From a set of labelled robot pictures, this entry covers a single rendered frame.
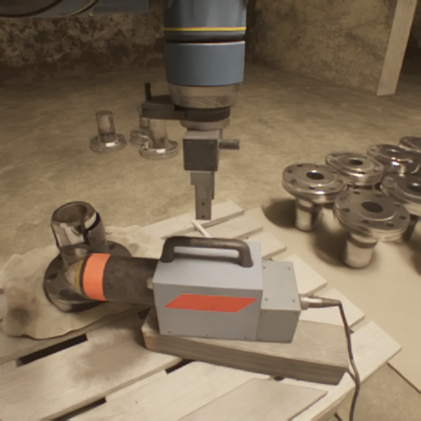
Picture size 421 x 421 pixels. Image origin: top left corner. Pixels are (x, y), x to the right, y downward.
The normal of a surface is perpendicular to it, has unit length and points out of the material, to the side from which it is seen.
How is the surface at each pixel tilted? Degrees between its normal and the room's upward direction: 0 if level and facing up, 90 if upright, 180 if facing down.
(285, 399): 0
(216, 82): 90
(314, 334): 0
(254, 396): 0
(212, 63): 90
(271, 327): 90
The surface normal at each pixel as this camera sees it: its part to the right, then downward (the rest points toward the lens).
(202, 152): -0.08, 0.55
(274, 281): 0.00, -0.83
